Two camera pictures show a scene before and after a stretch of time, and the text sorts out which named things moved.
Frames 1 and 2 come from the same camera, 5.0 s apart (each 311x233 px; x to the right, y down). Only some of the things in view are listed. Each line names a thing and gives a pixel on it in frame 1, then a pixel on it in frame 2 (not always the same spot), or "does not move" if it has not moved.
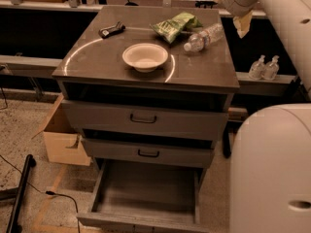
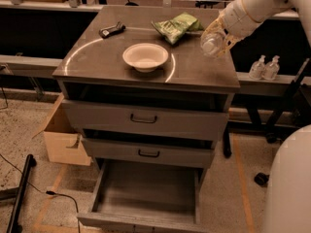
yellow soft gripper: [230, 3] to [238, 19]
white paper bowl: [145, 57] does not move
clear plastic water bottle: [198, 41] to [211, 44]
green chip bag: [170, 29] does not move
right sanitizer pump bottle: [271, 69] does not move
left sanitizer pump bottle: [258, 68] does not move
